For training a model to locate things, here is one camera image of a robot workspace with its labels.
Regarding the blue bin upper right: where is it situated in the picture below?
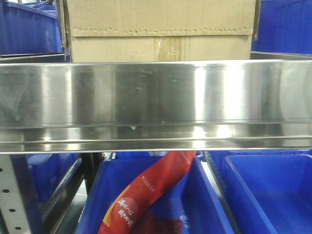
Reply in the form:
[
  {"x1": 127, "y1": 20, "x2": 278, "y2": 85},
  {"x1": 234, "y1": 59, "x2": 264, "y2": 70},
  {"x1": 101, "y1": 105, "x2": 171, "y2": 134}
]
[{"x1": 252, "y1": 0, "x2": 312, "y2": 55}]

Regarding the blue bin lower left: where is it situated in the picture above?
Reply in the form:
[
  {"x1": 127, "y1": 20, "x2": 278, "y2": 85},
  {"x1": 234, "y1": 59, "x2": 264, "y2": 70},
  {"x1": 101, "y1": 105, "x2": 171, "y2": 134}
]
[{"x1": 26, "y1": 153, "x2": 79, "y2": 202}]

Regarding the blue bin lower right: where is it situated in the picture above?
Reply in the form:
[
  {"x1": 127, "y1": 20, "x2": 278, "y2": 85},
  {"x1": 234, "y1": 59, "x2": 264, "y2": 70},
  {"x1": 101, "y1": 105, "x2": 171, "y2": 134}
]
[{"x1": 209, "y1": 150, "x2": 312, "y2": 234}]

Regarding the blue bin upper left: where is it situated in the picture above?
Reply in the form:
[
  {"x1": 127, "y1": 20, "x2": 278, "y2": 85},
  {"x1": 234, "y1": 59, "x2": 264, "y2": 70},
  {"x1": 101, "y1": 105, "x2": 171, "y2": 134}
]
[{"x1": 0, "y1": 0, "x2": 63, "y2": 55}]

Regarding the red printed snack bag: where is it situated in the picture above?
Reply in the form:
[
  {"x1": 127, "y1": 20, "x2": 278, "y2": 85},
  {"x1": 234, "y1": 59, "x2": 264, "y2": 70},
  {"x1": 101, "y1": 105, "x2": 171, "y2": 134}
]
[{"x1": 98, "y1": 151, "x2": 195, "y2": 234}]

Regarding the white perforated shelf post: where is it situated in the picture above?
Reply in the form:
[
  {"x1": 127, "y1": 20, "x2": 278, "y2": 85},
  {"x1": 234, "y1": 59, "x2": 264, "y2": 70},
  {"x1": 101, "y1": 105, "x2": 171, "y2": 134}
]
[{"x1": 0, "y1": 155, "x2": 31, "y2": 234}]

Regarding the stainless steel shelf edge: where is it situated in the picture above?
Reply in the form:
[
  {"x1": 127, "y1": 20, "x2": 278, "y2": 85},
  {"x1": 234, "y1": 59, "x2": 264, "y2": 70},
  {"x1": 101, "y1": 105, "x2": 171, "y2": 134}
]
[{"x1": 0, "y1": 60, "x2": 312, "y2": 154}]

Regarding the plain brown cardboard box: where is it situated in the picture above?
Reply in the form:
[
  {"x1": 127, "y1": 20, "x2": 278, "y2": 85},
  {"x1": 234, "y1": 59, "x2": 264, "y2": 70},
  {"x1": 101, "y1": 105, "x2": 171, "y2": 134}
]
[{"x1": 60, "y1": 0, "x2": 260, "y2": 62}]

